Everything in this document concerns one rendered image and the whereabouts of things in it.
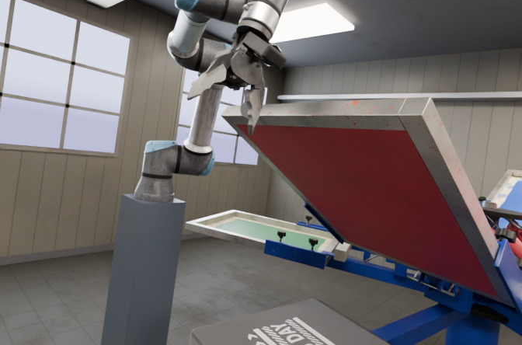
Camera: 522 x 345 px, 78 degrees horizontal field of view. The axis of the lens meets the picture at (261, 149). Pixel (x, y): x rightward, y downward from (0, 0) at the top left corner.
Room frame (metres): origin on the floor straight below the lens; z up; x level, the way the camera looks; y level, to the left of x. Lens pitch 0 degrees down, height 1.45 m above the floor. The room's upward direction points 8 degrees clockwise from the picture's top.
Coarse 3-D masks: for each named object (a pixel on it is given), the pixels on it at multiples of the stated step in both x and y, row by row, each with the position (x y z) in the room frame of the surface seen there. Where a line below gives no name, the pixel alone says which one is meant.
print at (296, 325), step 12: (276, 324) 0.93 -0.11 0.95; (288, 324) 0.94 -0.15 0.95; (300, 324) 0.95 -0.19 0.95; (252, 336) 0.86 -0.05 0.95; (264, 336) 0.86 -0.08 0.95; (276, 336) 0.87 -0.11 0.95; (288, 336) 0.88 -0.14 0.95; (300, 336) 0.89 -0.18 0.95; (312, 336) 0.90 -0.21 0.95; (324, 336) 0.90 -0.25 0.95
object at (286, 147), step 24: (264, 144) 0.92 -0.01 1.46; (288, 144) 0.83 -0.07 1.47; (288, 168) 0.98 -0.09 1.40; (312, 168) 0.87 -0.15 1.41; (312, 192) 1.04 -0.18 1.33; (336, 192) 0.92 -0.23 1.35; (336, 216) 1.10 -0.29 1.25; (360, 216) 0.97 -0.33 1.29; (360, 240) 1.18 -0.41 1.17; (384, 240) 1.03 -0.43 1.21
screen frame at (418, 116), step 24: (240, 120) 0.88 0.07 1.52; (264, 120) 0.79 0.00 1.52; (288, 120) 0.72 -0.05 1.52; (312, 120) 0.66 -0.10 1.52; (336, 120) 0.61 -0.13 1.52; (360, 120) 0.57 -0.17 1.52; (384, 120) 0.53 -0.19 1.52; (408, 120) 0.50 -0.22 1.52; (432, 120) 0.49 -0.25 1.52; (432, 144) 0.51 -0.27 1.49; (432, 168) 0.56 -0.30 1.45; (456, 168) 0.56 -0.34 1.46; (456, 192) 0.58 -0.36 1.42; (456, 216) 0.65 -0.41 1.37; (480, 216) 0.65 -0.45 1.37; (480, 240) 0.68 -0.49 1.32; (408, 264) 1.10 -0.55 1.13; (504, 288) 0.82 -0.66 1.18
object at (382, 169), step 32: (320, 128) 0.67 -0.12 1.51; (352, 160) 0.71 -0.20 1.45; (384, 160) 0.63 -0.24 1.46; (416, 160) 0.57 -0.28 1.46; (352, 192) 0.85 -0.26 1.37; (384, 192) 0.75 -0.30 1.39; (416, 192) 0.66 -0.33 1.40; (384, 224) 0.92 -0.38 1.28; (416, 224) 0.79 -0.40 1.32; (448, 224) 0.70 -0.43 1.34; (416, 256) 0.99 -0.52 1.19; (448, 256) 0.85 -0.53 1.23; (480, 288) 0.91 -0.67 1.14
